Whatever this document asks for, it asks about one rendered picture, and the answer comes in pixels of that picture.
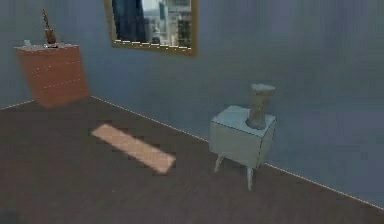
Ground gold framed window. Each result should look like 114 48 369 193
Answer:
103 0 199 57

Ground pale grey bedside cabinet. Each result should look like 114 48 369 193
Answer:
208 105 278 192

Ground orange wooden chest of drawers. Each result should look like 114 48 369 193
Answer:
13 43 90 109

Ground grey stone vase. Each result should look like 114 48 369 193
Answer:
245 83 277 131

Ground brown vase with dry stem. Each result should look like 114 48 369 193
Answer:
41 8 58 46

